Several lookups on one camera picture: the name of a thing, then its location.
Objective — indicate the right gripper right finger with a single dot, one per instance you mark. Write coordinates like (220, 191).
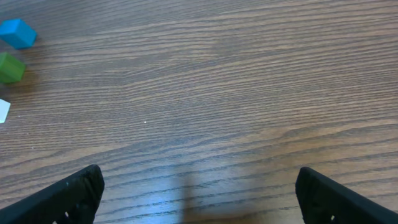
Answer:
(335, 205)

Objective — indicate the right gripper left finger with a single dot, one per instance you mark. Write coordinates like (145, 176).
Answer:
(62, 202)

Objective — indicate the green cube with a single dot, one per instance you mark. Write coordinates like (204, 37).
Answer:
(11, 70)

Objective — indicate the blue cube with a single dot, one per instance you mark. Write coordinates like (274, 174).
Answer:
(17, 34)

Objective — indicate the white cube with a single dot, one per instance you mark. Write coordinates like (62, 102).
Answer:
(3, 111)

